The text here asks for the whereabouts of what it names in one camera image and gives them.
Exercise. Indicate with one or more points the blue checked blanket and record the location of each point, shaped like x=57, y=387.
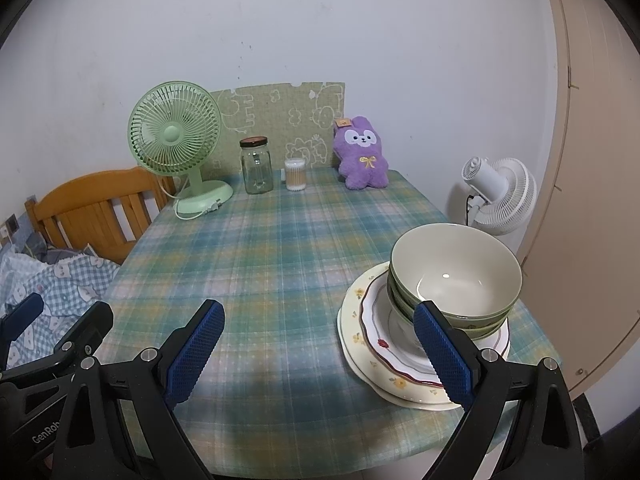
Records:
x=65, y=280

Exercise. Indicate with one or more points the grey patterned cloth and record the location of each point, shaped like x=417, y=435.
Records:
x=50, y=250

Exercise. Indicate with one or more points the wooden headboard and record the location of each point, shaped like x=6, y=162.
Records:
x=90, y=195

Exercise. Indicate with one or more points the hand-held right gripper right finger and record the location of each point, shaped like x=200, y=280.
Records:
x=445, y=355

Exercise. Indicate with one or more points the dark wall socket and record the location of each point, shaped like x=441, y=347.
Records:
x=11, y=222

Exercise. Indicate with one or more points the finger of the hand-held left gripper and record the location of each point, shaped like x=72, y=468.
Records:
x=22, y=312
x=85, y=330

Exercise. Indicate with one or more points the white plate with red print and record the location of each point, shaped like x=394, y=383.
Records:
x=380, y=320

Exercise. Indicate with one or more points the beige door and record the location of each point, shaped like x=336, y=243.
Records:
x=590, y=160

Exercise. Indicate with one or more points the green printed mat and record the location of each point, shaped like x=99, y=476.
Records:
x=280, y=110

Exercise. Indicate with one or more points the purple plush bunny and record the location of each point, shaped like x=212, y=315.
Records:
x=362, y=160

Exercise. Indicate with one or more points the beige bowl with floral print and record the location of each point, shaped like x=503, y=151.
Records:
x=492, y=321
x=450, y=255
x=485, y=334

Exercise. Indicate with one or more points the plaid tablecloth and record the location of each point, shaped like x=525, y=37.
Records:
x=280, y=260

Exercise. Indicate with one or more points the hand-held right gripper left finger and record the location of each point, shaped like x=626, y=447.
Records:
x=192, y=355

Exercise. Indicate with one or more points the green desk fan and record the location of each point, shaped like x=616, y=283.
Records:
x=172, y=132

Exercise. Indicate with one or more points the white wall socket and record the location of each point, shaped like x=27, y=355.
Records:
x=4, y=235

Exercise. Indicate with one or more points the large cream yellow-flower plate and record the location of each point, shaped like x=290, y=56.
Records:
x=400, y=384

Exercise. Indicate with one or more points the glass jar with dark lid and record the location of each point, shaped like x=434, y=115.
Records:
x=256, y=170

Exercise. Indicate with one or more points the white fan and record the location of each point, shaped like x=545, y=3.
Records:
x=505, y=195

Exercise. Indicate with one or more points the clear cotton swab container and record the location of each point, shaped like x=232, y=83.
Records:
x=295, y=175

